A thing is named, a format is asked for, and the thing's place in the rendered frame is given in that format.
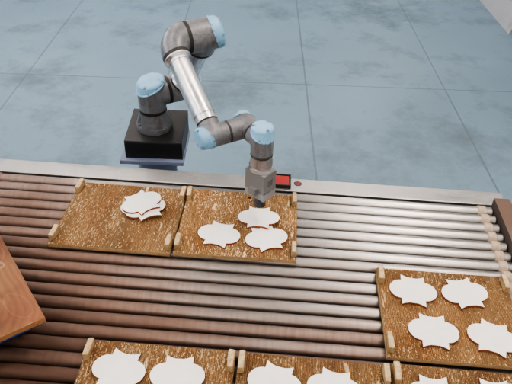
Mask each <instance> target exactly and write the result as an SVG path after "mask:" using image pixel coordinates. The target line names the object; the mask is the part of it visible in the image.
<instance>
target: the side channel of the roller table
mask: <svg viewBox="0 0 512 384"><path fill-rule="evenodd" d="M491 208H492V210H493V214H492V216H495V217H496V224H498V225H499V227H500V232H499V233H501V234H502V235H503V237H504V240H503V242H504V243H506V244H507V252H509V253H510V255H511V263H512V203H511V201H510V200H509V199H500V198H494V200H493V203H492V205H491Z"/></svg>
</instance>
